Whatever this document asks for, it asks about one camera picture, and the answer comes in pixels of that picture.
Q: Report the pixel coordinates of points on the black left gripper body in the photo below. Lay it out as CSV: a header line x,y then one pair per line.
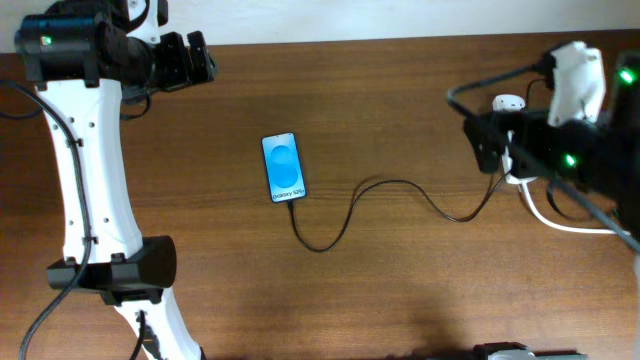
x,y
165,67

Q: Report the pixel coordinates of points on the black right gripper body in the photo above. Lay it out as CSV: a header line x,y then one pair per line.
x,y
586,154

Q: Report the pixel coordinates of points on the white power strip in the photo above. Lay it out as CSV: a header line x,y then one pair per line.
x,y
510,103

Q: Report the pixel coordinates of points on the blue Galaxy smartphone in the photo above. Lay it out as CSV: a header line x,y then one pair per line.
x,y
283,168

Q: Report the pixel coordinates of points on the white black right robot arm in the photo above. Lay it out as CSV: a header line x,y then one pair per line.
x,y
617,208

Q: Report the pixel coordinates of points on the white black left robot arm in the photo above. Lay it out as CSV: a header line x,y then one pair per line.
x,y
84,60

